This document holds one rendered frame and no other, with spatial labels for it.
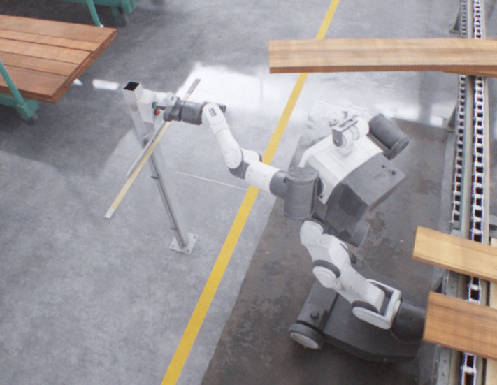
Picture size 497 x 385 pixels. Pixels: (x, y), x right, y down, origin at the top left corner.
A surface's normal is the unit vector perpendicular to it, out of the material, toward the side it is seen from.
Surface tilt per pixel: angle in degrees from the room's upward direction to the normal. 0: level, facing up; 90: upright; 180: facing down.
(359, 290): 36
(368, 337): 0
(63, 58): 0
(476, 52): 0
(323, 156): 8
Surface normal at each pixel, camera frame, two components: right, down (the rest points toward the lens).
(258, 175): -0.69, -0.08
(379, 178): 0.06, -0.55
